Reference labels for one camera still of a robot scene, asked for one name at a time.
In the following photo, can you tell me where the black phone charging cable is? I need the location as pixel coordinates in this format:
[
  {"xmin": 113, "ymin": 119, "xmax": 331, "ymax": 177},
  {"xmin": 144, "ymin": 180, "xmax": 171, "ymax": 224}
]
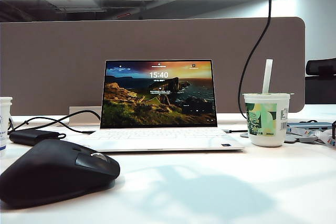
[{"xmin": 237, "ymin": 0, "xmax": 272, "ymax": 119}]

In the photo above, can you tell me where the brown fabric desk divider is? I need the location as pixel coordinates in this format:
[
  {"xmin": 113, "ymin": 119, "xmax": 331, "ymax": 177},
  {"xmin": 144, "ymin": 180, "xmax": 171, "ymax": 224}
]
[{"xmin": 0, "ymin": 16, "xmax": 307, "ymax": 116}]

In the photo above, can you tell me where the white laptop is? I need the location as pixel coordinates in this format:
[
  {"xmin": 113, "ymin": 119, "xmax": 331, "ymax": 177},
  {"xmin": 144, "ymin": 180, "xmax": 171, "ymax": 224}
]
[{"xmin": 76, "ymin": 59, "xmax": 245, "ymax": 153}]

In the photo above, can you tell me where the green printed drink cup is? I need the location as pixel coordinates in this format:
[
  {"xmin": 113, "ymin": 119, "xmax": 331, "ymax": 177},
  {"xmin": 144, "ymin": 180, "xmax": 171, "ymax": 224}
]
[{"xmin": 243, "ymin": 92, "xmax": 295, "ymax": 148}]

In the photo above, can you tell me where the white drinking straw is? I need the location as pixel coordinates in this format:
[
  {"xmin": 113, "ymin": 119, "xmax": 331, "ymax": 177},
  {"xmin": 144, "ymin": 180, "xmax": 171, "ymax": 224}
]
[{"xmin": 261, "ymin": 58, "xmax": 274, "ymax": 95}]

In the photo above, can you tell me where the black computer mouse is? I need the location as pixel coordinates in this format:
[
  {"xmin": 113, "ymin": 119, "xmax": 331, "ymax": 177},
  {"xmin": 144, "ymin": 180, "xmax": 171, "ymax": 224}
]
[{"xmin": 0, "ymin": 138, "xmax": 121, "ymax": 210}]

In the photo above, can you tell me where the blue grey USB hub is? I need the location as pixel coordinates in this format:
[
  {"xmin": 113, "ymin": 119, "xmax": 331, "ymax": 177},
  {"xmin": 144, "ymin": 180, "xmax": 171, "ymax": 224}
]
[{"xmin": 287, "ymin": 121, "xmax": 333, "ymax": 131}]

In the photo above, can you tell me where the black laptop power brick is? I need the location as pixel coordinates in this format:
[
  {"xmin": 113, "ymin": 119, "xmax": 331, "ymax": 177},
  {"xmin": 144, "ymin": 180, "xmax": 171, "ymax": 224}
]
[{"xmin": 9, "ymin": 129, "xmax": 61, "ymax": 146}]

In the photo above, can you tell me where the black office chair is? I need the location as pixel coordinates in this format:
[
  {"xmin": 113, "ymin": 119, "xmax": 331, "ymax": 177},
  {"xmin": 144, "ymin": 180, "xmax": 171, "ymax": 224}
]
[{"xmin": 305, "ymin": 58, "xmax": 336, "ymax": 105}]

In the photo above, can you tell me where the white paper cup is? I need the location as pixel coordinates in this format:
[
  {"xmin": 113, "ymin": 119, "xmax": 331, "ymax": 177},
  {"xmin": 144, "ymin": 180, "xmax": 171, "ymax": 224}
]
[{"xmin": 0, "ymin": 96, "xmax": 13, "ymax": 152}]

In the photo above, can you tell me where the black laptop charger cable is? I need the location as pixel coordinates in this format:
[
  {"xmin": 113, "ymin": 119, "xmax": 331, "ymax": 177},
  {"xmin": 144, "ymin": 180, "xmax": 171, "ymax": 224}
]
[{"xmin": 7, "ymin": 110, "xmax": 102, "ymax": 141}]

